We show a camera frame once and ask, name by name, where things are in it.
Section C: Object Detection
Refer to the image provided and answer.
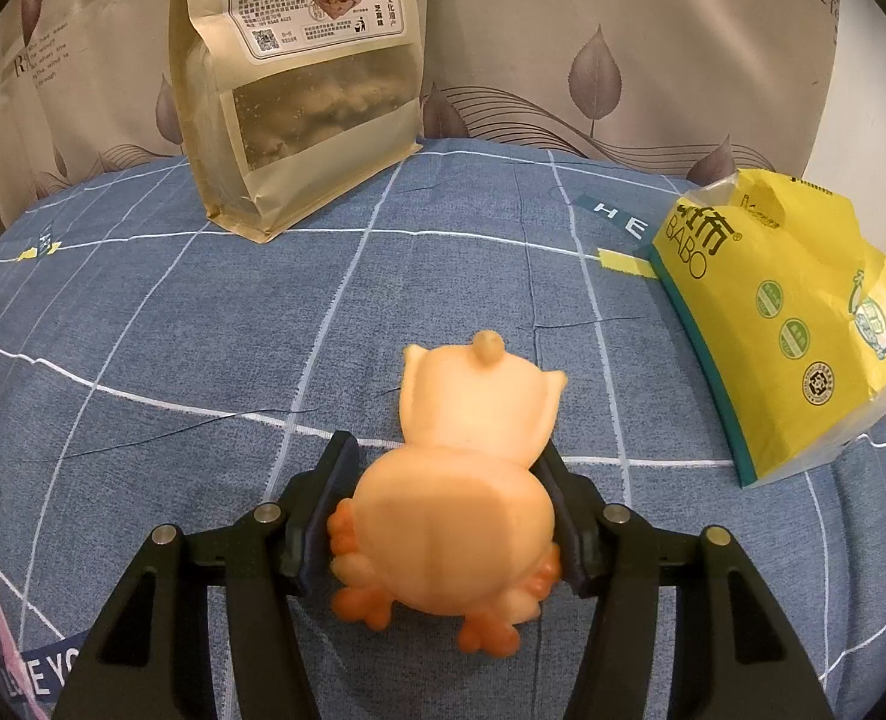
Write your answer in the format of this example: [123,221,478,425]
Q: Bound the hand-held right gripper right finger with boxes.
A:
[536,446,837,720]

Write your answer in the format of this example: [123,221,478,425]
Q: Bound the orange rubber toy animal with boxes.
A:
[328,330,570,657]

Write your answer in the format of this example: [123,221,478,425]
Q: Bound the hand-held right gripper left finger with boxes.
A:
[51,430,360,720]

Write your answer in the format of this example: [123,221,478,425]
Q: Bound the yellow tissue pack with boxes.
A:
[650,169,886,488]

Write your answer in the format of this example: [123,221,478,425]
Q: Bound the brown paper snack bag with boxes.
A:
[167,0,425,245]

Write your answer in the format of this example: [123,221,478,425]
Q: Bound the blue plaid blanket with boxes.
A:
[0,136,886,720]

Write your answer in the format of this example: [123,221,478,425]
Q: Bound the beige leaf print curtain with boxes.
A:
[0,0,845,241]

